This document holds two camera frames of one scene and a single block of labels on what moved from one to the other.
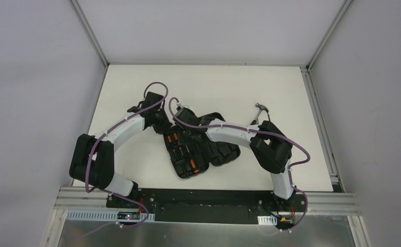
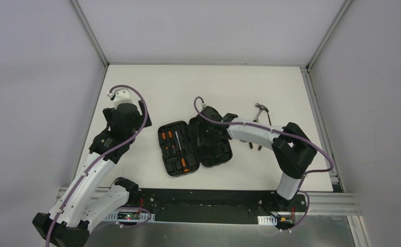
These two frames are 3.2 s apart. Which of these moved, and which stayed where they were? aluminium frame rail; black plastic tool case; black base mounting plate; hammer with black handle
Moved: black plastic tool case
Stayed: aluminium frame rail; hammer with black handle; black base mounting plate
